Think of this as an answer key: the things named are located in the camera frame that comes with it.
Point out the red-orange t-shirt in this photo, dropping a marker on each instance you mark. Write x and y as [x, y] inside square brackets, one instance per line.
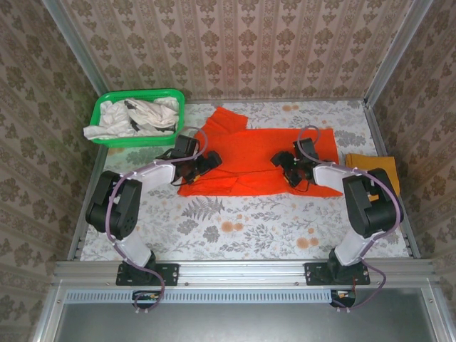
[249, 153]

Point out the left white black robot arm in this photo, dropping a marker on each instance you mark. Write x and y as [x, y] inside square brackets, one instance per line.
[156, 174]

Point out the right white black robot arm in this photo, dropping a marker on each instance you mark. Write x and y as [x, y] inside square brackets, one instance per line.
[329, 176]

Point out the green plastic basket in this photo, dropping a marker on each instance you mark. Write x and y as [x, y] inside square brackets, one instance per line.
[135, 142]

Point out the white t-shirt with black print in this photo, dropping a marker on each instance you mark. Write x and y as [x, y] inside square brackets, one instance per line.
[153, 115]

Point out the mustard yellow folded t-shirt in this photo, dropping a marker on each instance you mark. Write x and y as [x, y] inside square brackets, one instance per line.
[377, 165]

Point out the grey metal sheet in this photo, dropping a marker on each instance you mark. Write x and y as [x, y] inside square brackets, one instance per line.
[242, 324]

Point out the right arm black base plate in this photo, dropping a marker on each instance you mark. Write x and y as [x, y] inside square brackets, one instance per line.
[313, 274]

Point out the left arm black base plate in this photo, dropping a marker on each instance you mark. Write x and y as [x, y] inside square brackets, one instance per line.
[167, 274]

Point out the aluminium mounting rail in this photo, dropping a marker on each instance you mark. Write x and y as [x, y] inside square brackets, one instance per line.
[242, 272]

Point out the aluminium table side rail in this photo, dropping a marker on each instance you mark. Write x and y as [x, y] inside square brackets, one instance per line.
[408, 235]
[85, 228]

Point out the aluminium frame post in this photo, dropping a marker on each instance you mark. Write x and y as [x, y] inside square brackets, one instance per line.
[76, 50]
[395, 53]

